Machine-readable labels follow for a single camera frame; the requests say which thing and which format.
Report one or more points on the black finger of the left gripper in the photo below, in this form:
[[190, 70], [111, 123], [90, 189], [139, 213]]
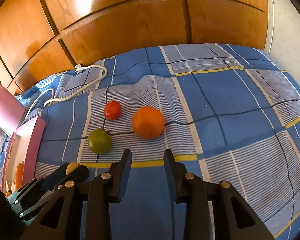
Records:
[[30, 193], [27, 212]]

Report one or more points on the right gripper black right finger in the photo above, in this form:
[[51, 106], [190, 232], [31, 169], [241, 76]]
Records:
[[212, 210]]

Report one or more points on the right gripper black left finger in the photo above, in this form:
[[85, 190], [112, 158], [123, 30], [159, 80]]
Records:
[[60, 214]]

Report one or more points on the small yellow fruit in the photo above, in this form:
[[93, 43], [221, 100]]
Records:
[[72, 166]]

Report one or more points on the orange carrot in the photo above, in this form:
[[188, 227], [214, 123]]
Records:
[[19, 175]]

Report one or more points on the green tomato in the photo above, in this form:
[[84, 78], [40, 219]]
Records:
[[100, 141]]

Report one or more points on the red tomato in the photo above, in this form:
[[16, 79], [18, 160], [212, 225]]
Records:
[[112, 110]]

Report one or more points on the orange tangerine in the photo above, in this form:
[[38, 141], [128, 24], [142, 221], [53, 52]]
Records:
[[148, 123]]

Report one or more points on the pink rimmed tray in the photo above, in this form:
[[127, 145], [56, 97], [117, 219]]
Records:
[[23, 148]]

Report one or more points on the pink electric kettle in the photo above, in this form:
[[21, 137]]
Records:
[[12, 112]]

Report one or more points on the blue plaid tablecloth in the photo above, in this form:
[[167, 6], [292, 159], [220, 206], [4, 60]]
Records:
[[231, 113]]

